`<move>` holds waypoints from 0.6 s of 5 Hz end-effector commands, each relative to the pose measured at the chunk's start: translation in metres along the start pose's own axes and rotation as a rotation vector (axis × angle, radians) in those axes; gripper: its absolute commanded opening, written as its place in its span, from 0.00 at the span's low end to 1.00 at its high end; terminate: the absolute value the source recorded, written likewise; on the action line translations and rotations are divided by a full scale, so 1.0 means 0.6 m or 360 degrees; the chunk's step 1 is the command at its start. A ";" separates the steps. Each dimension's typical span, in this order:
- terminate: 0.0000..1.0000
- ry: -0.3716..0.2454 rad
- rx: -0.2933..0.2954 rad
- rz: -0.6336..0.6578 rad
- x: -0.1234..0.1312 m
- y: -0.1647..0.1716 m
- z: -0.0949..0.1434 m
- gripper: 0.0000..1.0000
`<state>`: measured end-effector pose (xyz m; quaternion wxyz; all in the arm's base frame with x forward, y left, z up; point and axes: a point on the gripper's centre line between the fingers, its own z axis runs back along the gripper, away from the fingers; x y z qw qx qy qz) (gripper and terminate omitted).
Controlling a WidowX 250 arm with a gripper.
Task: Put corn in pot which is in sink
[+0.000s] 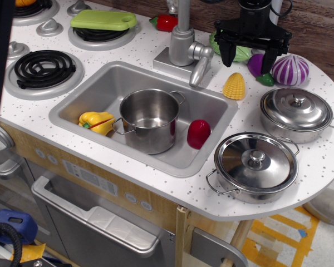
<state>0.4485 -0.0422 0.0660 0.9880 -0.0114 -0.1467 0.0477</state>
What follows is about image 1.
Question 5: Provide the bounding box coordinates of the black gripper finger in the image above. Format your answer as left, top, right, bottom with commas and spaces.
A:
219, 40, 236, 67
261, 47, 279, 75

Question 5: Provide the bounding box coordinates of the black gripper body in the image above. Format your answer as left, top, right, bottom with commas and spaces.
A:
214, 7, 292, 55

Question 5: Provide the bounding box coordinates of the yellow toy corn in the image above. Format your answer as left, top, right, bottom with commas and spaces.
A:
222, 72, 245, 100

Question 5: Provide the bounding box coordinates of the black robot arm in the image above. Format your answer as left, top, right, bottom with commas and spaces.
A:
214, 1, 293, 74

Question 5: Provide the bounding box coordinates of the red toy vegetable in sink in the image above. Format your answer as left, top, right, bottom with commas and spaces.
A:
187, 120, 211, 150

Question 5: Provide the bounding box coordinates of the tall steel pot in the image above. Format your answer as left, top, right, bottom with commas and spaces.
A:
112, 88, 185, 155

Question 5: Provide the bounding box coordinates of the steel pot with lid front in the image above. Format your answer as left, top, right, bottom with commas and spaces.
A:
206, 132, 299, 204

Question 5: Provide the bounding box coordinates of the green toy bitter gourd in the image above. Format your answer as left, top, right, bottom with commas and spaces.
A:
209, 31, 252, 62

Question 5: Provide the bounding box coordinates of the purple toy eggplant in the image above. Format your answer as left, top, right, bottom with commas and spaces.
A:
247, 53, 274, 86

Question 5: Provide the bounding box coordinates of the purple striped toy onion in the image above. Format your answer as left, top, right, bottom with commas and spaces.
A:
272, 55, 310, 86

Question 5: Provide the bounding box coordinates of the grey metal pole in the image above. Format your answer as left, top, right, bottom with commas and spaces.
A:
270, 0, 283, 18

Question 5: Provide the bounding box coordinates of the silver toy faucet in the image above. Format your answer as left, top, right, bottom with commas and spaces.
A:
153, 1, 214, 87

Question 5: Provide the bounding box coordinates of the steel pan with lid right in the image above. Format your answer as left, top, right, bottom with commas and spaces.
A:
259, 87, 334, 144

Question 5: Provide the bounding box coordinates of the black coil burner under board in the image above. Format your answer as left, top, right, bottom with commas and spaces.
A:
68, 27, 136, 51

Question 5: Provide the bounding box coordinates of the green plastic cutting board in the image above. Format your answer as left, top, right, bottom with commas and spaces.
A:
70, 9, 137, 31

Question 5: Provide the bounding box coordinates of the yellow toy bell pepper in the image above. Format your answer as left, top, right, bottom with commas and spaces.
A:
78, 111, 115, 136

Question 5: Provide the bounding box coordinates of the silver stove knob top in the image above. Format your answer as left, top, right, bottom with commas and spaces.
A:
67, 0, 91, 17

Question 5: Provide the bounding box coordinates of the silver stove knob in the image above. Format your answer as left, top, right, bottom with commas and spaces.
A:
36, 18, 63, 37
7, 41, 30, 60
67, 0, 91, 17

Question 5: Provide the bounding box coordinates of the silver stove knob upper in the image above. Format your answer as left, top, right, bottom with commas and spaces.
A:
36, 18, 63, 37

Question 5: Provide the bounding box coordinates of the coil burner top left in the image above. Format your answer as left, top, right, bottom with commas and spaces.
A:
12, 1, 60, 26

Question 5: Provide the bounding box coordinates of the black coil burner front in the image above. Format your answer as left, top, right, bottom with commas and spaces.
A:
4, 50, 84, 100

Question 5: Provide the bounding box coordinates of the oven control panel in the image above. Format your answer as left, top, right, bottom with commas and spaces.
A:
62, 160, 119, 197

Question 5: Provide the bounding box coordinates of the silver stove knob left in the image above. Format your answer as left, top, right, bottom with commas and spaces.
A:
7, 41, 30, 60

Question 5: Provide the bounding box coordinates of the orange toy on burner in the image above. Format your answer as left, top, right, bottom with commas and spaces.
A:
15, 0, 36, 7

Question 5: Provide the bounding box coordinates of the silver oven door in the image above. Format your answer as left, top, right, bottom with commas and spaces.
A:
31, 176, 175, 266

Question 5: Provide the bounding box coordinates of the blue clamp tool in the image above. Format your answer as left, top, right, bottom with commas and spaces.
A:
0, 209, 38, 245

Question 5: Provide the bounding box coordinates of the black braided cable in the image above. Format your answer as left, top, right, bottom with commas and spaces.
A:
0, 222, 23, 267

